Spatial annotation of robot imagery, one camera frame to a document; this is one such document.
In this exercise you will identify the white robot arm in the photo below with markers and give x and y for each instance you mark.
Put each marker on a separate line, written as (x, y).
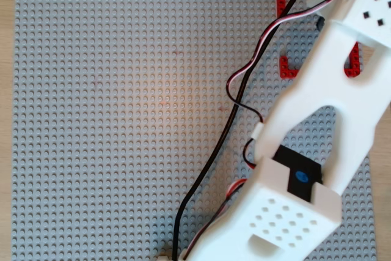
(320, 96)

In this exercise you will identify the grey Lego baseplate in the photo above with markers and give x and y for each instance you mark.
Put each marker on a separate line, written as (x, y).
(122, 120)

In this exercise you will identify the red L-shaped Lego corner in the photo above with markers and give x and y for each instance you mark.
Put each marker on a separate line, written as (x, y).
(353, 71)
(279, 1)
(284, 68)

